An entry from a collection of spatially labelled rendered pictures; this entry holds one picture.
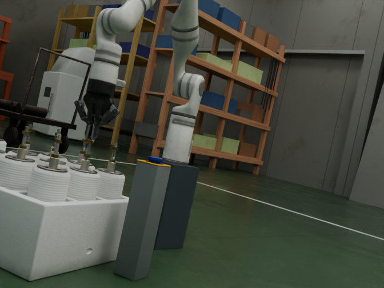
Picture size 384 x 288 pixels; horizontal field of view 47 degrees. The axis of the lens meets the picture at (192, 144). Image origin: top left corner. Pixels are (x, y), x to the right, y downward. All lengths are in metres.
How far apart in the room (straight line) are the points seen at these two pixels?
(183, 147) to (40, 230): 0.67
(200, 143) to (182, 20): 5.47
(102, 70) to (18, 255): 0.51
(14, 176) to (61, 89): 4.73
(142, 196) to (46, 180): 0.25
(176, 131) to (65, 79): 4.44
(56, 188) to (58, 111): 4.80
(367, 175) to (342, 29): 2.82
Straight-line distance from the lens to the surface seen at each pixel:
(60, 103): 5.91
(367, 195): 6.93
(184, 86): 1.58
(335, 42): 8.46
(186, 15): 1.46
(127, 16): 1.24
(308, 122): 8.29
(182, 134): 1.56
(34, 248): 1.10
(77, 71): 6.04
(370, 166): 7.02
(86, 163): 1.24
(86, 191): 1.22
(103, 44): 1.23
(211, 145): 7.09
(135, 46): 7.91
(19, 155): 1.24
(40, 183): 1.13
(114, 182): 1.31
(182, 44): 1.50
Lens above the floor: 0.40
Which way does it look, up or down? 1 degrees down
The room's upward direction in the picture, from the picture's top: 12 degrees clockwise
